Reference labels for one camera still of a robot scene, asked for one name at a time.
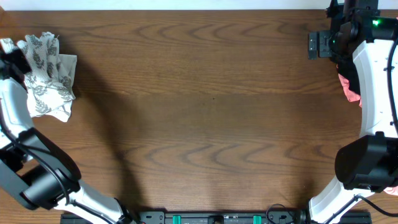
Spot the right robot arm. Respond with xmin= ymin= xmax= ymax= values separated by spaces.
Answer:
xmin=295 ymin=0 xmax=397 ymax=223

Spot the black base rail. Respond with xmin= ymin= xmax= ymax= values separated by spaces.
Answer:
xmin=60 ymin=209 xmax=373 ymax=224

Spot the white fern print dress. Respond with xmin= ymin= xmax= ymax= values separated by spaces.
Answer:
xmin=1 ymin=32 xmax=77 ymax=123

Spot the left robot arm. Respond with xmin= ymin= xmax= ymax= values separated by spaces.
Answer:
xmin=1 ymin=49 xmax=138 ymax=223

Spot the black garment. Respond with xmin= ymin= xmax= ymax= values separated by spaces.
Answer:
xmin=337 ymin=58 xmax=361 ymax=95

